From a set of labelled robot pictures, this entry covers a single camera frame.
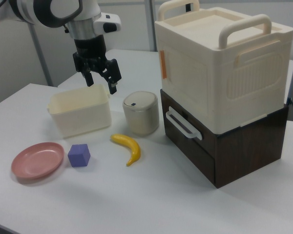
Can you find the yellow banana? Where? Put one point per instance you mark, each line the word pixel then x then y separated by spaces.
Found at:
pixel 133 147

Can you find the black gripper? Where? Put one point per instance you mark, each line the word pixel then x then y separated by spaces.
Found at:
pixel 90 47

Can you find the orange tape strip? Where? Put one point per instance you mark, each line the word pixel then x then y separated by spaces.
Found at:
pixel 163 64

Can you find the pink plastic plate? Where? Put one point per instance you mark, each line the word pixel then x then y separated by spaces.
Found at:
pixel 36 161

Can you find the purple foam cube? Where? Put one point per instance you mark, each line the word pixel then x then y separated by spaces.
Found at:
pixel 79 155

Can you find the small beige trash can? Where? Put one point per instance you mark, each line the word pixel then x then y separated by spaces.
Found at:
pixel 141 114

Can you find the dark wood drawer cabinet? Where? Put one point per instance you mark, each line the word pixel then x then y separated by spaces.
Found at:
pixel 246 151

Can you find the cream open plastic bin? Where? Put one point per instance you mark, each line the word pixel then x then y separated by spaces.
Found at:
pixel 80 117

